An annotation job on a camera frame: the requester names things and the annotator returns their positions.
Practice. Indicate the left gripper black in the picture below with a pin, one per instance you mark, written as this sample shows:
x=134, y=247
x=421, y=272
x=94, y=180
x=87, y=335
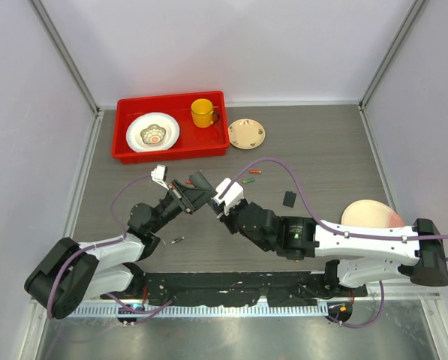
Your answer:
x=179, y=198

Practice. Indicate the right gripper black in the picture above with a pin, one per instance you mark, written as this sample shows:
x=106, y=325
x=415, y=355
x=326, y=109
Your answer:
x=227, y=218

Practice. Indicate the black remote control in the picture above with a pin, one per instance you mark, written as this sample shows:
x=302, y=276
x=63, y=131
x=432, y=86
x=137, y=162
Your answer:
x=198, y=180

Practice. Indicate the black battery cover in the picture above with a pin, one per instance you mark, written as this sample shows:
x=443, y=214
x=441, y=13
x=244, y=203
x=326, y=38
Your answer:
x=289, y=199

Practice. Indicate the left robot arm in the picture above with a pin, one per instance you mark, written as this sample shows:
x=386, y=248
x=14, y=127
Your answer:
x=73, y=272

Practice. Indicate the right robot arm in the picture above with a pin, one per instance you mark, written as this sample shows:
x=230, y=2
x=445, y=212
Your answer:
x=356, y=255

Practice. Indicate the red plastic tray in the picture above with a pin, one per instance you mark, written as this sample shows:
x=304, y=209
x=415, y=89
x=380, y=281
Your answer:
x=193, y=142

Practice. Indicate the white paper plate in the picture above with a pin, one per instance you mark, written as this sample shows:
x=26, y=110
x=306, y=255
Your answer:
x=151, y=132

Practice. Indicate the beige floral saucer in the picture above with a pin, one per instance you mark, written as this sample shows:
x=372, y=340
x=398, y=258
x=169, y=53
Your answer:
x=246, y=134

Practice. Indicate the yellow mug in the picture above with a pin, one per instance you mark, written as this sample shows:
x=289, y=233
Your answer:
x=203, y=113

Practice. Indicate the pink rimmed plate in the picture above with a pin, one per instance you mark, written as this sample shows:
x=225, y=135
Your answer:
x=370, y=213

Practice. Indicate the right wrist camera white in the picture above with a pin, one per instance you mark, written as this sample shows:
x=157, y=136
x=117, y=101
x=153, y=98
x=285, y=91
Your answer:
x=227, y=196

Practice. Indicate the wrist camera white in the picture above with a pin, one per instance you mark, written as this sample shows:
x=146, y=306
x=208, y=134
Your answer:
x=159, y=176
x=227, y=196

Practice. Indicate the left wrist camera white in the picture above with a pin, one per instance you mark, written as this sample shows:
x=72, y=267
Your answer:
x=159, y=176

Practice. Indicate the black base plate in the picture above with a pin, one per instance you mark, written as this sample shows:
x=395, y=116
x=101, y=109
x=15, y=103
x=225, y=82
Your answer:
x=236, y=289

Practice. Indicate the white slotted cable duct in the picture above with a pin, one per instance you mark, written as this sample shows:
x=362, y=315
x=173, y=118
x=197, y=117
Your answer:
x=105, y=309

